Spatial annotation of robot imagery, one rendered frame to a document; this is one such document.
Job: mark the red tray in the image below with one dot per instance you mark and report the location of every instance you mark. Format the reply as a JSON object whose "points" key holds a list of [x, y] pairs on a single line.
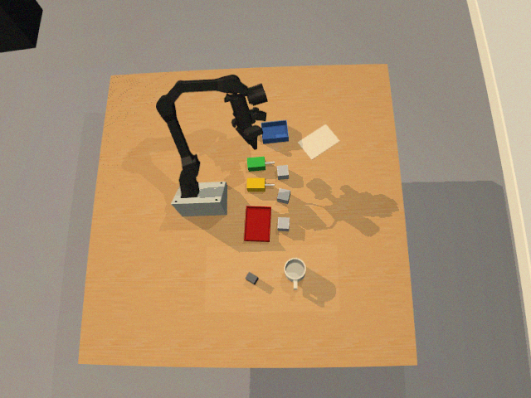
{"points": [[257, 225]]}

